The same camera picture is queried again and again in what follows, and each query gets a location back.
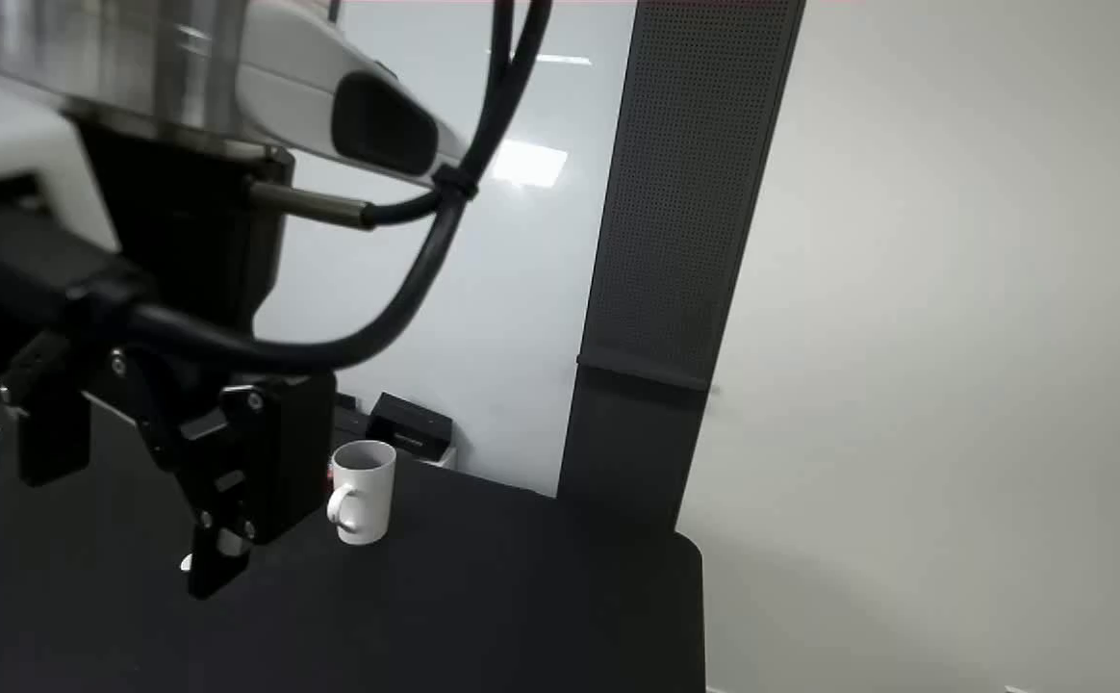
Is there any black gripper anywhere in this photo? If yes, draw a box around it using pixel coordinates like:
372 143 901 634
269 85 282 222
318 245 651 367
0 120 337 603

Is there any white whiteboard panel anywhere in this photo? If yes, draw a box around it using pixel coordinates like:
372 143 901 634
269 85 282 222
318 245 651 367
255 0 638 502

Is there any white ceramic mug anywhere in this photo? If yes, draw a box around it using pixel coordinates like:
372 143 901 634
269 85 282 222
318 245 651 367
324 434 400 552

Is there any dark grey pillar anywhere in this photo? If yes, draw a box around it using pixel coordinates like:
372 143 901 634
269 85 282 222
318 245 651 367
552 0 808 538

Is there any small black box device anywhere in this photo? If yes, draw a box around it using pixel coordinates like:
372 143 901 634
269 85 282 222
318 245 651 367
363 390 461 465

